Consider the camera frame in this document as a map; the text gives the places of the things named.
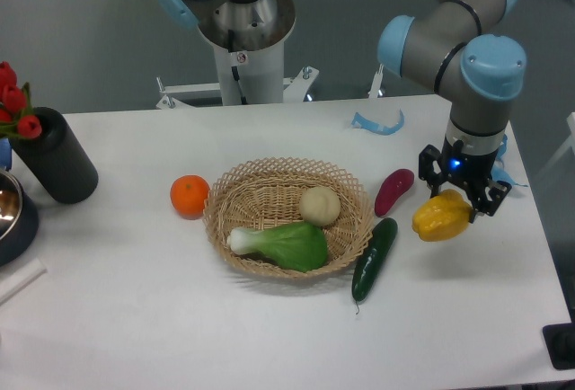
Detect beige steamed bun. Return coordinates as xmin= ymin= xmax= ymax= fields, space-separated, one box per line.
xmin=299 ymin=186 xmax=341 ymax=226

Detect blue tape strip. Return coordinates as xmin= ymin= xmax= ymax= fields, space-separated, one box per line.
xmin=350 ymin=110 xmax=405 ymax=136

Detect red artificial tulips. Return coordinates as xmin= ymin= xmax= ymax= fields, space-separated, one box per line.
xmin=1 ymin=61 xmax=42 ymax=140

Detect blue tape scrap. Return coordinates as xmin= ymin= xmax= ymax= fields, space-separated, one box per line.
xmin=491 ymin=134 xmax=527 ymax=188

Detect yellow bell pepper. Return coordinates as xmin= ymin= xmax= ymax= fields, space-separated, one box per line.
xmin=411 ymin=190 xmax=473 ymax=242

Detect orange tangerine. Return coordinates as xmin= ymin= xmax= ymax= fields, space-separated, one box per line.
xmin=170 ymin=174 xmax=209 ymax=219

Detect woven wicker basket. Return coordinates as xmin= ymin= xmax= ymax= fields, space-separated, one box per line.
xmin=203 ymin=157 xmax=374 ymax=279

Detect green cucumber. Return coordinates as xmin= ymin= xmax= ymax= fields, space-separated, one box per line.
xmin=351 ymin=217 xmax=398 ymax=315

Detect black device at edge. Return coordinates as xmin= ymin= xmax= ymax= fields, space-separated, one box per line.
xmin=542 ymin=323 xmax=574 ymax=370

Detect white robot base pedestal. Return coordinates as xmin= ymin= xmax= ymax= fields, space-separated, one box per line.
xmin=199 ymin=0 xmax=296 ymax=106

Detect green bok choy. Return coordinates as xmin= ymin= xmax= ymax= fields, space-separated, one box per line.
xmin=226 ymin=221 xmax=328 ymax=272

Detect black cylindrical vase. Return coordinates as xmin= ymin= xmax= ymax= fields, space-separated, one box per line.
xmin=10 ymin=107 xmax=99 ymax=204

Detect white metal frame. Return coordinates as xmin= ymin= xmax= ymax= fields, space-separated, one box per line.
xmin=155 ymin=65 xmax=385 ymax=110

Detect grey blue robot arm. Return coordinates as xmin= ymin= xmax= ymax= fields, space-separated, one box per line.
xmin=377 ymin=0 xmax=527 ymax=220

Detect metal bowl dark rim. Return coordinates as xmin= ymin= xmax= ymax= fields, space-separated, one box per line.
xmin=0 ymin=170 xmax=40 ymax=266

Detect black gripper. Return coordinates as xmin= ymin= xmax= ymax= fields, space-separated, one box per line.
xmin=418 ymin=130 xmax=512 ymax=223

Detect purple sweet potato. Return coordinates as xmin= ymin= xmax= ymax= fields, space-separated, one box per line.
xmin=374 ymin=168 xmax=414 ymax=217

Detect white flat stick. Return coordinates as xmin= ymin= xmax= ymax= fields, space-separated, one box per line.
xmin=0 ymin=259 xmax=47 ymax=305

